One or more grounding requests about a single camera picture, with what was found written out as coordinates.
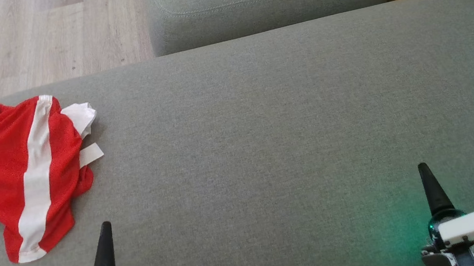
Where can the large grey sofa seat cushion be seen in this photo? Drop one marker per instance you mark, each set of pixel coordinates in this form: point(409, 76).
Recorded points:
point(267, 147)

